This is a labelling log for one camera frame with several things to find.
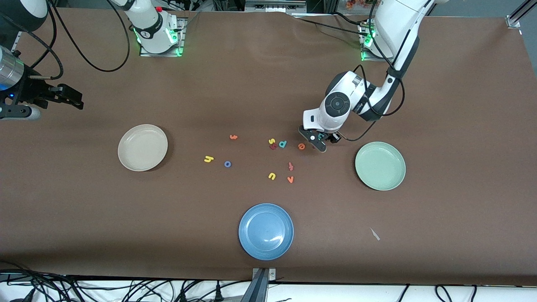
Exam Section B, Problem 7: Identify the pale green plate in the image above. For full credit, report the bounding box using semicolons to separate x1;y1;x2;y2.
355;141;407;191

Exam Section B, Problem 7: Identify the brown table cover sheet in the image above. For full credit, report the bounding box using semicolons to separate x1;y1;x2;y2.
0;8;537;286

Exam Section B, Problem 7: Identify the beige brown plate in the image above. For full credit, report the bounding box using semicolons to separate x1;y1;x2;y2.
117;124;169;172

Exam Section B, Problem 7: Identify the blue plate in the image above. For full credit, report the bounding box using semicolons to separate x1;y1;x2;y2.
238;203;295;261

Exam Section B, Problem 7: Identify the grey power strip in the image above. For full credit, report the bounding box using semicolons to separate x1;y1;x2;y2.
245;0;308;14

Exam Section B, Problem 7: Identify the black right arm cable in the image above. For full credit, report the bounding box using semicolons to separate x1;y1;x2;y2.
46;0;130;73
0;14;64;80

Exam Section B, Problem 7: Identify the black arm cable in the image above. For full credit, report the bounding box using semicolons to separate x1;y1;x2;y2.
0;14;64;80
46;0;130;73
336;0;433;142

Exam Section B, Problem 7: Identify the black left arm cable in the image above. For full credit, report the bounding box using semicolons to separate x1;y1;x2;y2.
336;0;433;142

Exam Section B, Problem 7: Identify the black cable on table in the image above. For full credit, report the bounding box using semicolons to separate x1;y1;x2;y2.
331;11;366;26
294;17;364;35

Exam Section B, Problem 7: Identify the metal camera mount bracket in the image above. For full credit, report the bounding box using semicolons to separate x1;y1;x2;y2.
241;268;276;302

